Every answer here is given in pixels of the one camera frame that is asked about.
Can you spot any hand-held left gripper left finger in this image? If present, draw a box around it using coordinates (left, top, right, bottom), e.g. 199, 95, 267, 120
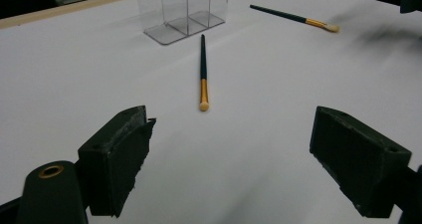
78, 105, 157, 218

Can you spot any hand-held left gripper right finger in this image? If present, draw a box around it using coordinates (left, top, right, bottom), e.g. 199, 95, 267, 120
309, 106, 412, 218

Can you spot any flat-tip makeup brush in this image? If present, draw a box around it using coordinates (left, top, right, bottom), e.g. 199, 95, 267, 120
249, 4, 340, 34

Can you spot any round-tip makeup brush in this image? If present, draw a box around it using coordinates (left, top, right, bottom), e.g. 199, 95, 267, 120
198, 34, 211, 112

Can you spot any clear acrylic brush organizer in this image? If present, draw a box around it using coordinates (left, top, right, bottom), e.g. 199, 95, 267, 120
134, 0, 231, 46

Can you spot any white table board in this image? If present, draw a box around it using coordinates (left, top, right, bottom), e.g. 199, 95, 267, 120
0, 0, 422, 224

